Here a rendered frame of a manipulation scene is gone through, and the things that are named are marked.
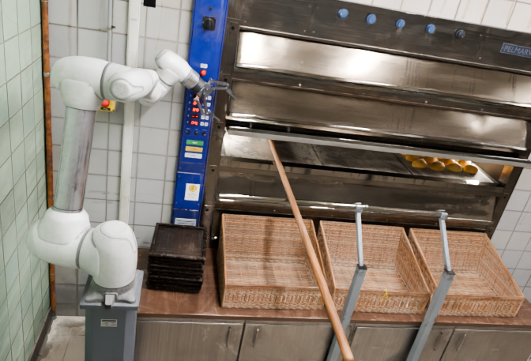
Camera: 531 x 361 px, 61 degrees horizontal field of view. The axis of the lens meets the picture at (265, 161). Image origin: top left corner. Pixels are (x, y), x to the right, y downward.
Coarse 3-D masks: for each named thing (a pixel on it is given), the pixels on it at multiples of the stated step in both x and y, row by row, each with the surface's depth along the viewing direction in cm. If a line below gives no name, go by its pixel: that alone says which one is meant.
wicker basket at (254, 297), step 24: (240, 216) 264; (264, 216) 267; (240, 240) 267; (264, 240) 270; (288, 240) 273; (312, 240) 268; (240, 264) 265; (264, 264) 269; (288, 264) 273; (240, 288) 229; (264, 288) 231; (288, 288) 233; (312, 288) 236
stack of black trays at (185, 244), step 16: (160, 224) 249; (176, 224) 251; (160, 240) 237; (176, 240) 240; (192, 240) 242; (160, 256) 225; (176, 256) 226; (192, 256) 228; (160, 272) 230; (176, 272) 230; (192, 272) 232; (160, 288) 236; (176, 288) 236; (192, 288) 235
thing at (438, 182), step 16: (224, 160) 251; (240, 160) 254; (256, 160) 257; (272, 160) 261; (336, 176) 265; (352, 176) 267; (368, 176) 268; (384, 176) 270; (400, 176) 273; (416, 176) 277; (496, 192) 287
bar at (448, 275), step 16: (352, 208) 231; (368, 208) 232; (384, 208) 234; (400, 208) 236; (448, 256) 235; (448, 272) 231; (352, 288) 225; (448, 288) 234; (352, 304) 229; (432, 304) 240; (432, 320) 243; (416, 336) 252; (336, 352) 243; (416, 352) 252
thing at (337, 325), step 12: (276, 156) 260; (288, 192) 224; (300, 216) 205; (300, 228) 197; (312, 252) 182; (312, 264) 176; (324, 288) 163; (324, 300) 159; (336, 312) 153; (336, 324) 148; (336, 336) 145; (348, 348) 139; (348, 360) 136
